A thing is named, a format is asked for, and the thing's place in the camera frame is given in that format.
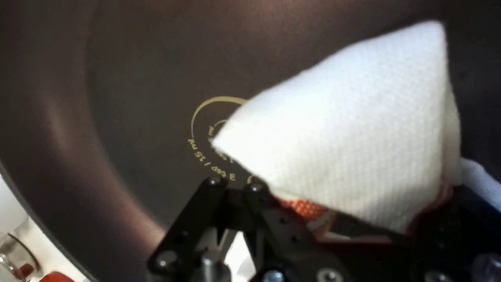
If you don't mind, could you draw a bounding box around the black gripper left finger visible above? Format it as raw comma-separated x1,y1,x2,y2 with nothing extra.
148,175,232,282

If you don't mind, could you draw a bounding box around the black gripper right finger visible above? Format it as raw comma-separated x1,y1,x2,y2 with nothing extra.
412,186,501,282

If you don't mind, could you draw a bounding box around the black frying pan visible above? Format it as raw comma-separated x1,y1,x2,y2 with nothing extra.
0,0,501,282

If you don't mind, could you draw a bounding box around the white red-striped dish cloth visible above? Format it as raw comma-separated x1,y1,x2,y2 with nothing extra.
210,19,501,236

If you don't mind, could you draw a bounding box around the red bowl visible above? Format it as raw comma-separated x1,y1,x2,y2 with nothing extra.
38,271,76,282

